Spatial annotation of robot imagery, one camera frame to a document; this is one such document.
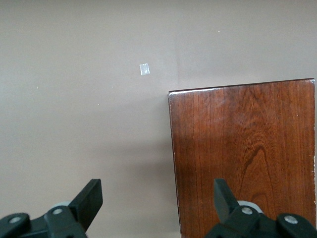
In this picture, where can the dark brown wooden cabinet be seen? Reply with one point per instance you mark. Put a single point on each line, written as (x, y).
(242, 148)

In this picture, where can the small clear tape piece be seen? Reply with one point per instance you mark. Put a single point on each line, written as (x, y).
(144, 69)

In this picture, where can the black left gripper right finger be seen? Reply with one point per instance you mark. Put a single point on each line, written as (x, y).
(224, 200)

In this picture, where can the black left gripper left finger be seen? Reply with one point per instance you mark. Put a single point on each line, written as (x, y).
(85, 200)

